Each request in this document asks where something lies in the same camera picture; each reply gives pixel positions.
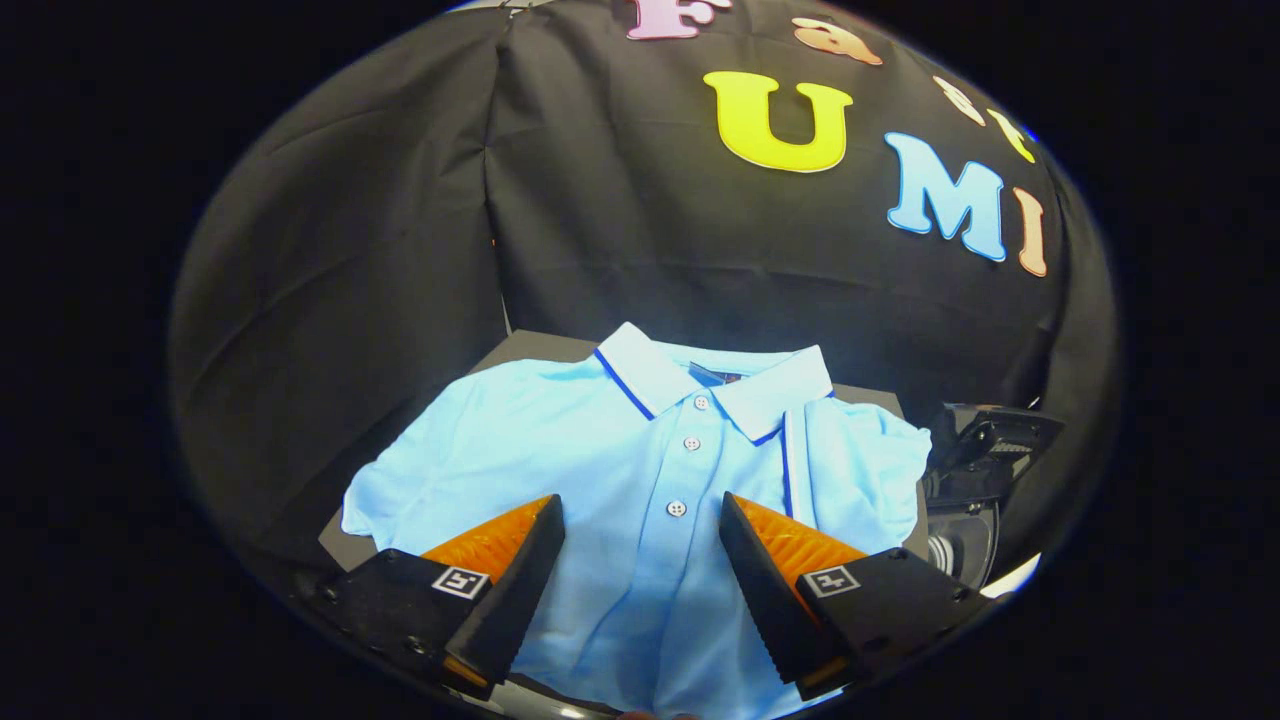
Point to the black backdrop cloth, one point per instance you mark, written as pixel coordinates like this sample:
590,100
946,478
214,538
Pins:
600,230

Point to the dark grey cabinet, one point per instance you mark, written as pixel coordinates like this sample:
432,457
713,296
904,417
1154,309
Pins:
530,348

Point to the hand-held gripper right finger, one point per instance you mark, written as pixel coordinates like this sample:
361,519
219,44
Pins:
765,590

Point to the white flat sheet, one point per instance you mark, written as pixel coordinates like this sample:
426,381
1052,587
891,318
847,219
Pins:
1012,577

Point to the light blue polo shirt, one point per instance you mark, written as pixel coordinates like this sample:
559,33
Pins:
640,470

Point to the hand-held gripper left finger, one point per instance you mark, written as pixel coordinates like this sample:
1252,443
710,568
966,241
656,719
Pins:
510,590

